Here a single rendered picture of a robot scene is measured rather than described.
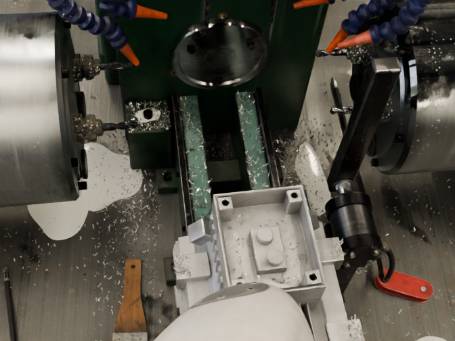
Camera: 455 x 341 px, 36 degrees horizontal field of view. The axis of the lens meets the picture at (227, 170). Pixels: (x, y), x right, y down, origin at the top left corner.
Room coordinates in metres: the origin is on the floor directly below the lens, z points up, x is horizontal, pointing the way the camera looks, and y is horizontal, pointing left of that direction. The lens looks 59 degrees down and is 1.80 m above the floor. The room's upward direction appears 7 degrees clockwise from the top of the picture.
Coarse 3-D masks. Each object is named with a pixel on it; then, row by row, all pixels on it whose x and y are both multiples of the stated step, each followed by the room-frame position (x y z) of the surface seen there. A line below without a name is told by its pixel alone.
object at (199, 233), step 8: (312, 216) 0.39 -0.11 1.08; (192, 224) 0.36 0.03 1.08; (200, 224) 0.36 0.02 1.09; (208, 224) 0.36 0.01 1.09; (312, 224) 0.38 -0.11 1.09; (192, 232) 0.35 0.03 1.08; (200, 232) 0.35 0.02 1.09; (208, 232) 0.35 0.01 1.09; (192, 240) 0.34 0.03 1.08; (200, 240) 0.34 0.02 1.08; (208, 240) 0.35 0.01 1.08
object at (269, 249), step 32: (256, 192) 0.38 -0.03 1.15; (288, 192) 0.38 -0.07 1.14; (224, 224) 0.35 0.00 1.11; (256, 224) 0.35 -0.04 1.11; (288, 224) 0.36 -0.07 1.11; (224, 256) 0.30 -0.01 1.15; (256, 256) 0.31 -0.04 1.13; (288, 256) 0.32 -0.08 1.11; (288, 288) 0.27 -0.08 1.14; (320, 288) 0.28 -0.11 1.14
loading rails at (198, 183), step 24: (192, 96) 0.67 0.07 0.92; (240, 96) 0.68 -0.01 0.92; (192, 120) 0.62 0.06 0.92; (240, 120) 0.63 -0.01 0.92; (264, 120) 0.63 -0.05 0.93; (240, 144) 0.61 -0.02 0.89; (264, 144) 0.59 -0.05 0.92; (168, 168) 0.59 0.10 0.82; (192, 168) 0.54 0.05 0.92; (216, 168) 0.59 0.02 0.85; (240, 168) 0.59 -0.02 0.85; (264, 168) 0.55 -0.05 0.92; (168, 192) 0.55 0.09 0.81; (192, 192) 0.50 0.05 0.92; (216, 192) 0.56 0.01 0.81; (192, 216) 0.46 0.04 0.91; (168, 264) 0.42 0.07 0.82
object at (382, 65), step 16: (384, 64) 0.49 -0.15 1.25; (368, 80) 0.48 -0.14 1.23; (384, 80) 0.48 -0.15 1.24; (368, 96) 0.48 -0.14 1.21; (384, 96) 0.48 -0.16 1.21; (352, 112) 0.49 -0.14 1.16; (368, 112) 0.48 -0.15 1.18; (352, 128) 0.48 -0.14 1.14; (368, 128) 0.48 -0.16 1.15; (352, 144) 0.48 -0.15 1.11; (368, 144) 0.48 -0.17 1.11; (336, 160) 0.49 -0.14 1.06; (352, 160) 0.48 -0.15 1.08; (336, 176) 0.48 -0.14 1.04; (352, 176) 0.48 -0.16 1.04
